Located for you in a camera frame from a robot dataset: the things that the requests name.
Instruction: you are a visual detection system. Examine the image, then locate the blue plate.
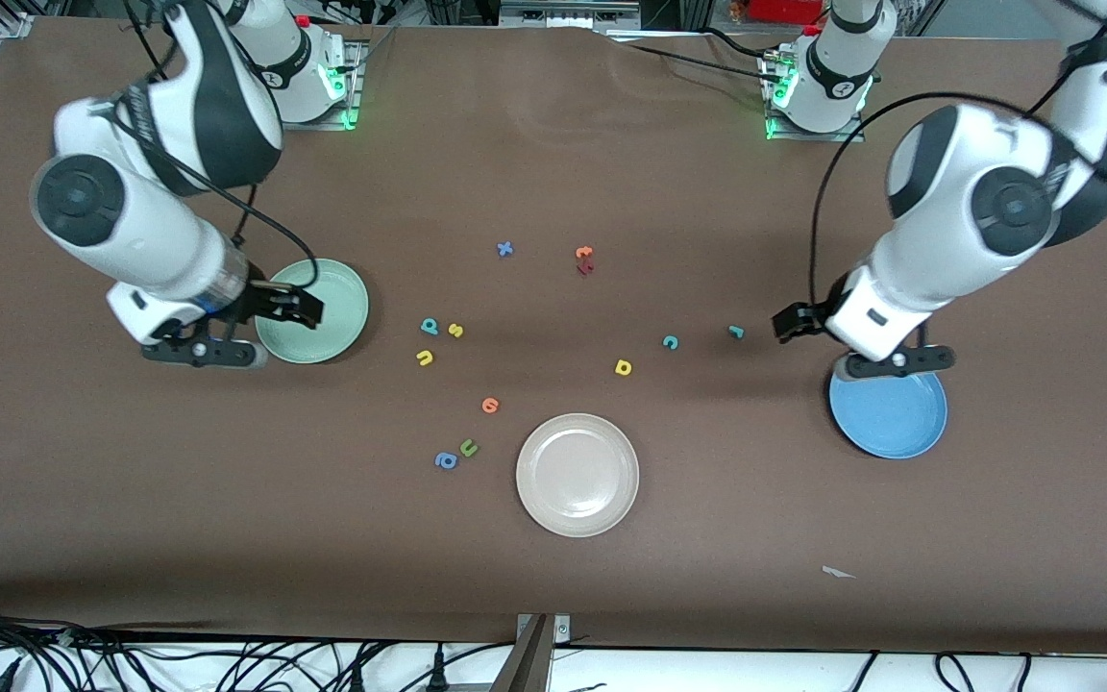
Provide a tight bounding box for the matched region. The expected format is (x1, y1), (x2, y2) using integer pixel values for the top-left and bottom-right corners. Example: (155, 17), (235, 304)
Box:
(828, 370), (948, 459)

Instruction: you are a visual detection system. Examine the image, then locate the green plate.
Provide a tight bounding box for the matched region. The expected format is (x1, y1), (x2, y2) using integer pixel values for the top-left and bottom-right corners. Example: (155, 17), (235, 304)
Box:
(255, 258), (371, 365)

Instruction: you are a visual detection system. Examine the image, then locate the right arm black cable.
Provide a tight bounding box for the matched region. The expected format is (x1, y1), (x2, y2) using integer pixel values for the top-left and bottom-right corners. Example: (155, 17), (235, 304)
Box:
(116, 0), (324, 289)

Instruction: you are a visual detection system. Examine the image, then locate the red box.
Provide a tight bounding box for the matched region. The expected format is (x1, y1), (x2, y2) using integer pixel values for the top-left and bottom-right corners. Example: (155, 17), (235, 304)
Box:
(749, 0), (825, 25)

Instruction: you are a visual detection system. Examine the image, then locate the brown table cover sheet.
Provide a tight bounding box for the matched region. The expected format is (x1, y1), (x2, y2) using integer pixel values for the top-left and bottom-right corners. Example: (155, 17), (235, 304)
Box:
(0, 14), (1107, 655)

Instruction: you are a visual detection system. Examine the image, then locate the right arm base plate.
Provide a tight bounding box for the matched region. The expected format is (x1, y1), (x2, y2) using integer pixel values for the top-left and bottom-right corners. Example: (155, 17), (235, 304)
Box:
(258, 38), (367, 131)

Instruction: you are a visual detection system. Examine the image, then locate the grey power strip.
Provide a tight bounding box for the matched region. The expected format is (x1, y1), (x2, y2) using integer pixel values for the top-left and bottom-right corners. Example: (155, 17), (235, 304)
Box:
(499, 0), (643, 30)

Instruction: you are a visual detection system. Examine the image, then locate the beige plate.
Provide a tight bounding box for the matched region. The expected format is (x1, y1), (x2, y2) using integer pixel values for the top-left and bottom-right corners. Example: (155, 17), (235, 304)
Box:
(516, 413), (640, 538)

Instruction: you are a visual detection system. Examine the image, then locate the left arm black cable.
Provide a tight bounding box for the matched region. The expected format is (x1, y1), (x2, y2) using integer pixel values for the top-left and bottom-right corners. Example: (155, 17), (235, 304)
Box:
(808, 0), (1107, 318)

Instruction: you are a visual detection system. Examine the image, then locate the metal table edge bracket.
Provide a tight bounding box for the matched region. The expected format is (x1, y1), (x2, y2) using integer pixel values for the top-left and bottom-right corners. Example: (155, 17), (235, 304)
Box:
(513, 613), (572, 692)

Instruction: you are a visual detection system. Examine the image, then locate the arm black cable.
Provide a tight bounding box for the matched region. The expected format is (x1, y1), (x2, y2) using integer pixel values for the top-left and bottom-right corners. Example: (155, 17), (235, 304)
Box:
(808, 0), (1107, 318)
(116, 0), (324, 289)

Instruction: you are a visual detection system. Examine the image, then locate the thin black cable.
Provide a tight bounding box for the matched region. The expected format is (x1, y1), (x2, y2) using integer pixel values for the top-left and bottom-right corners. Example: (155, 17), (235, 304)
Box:
(602, 27), (785, 83)

